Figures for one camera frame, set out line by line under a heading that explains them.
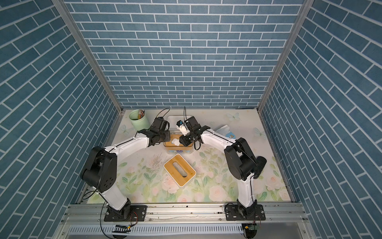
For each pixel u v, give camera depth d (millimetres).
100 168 484
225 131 984
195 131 722
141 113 945
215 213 754
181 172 857
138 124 983
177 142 915
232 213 734
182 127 843
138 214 731
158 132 723
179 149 920
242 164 511
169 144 912
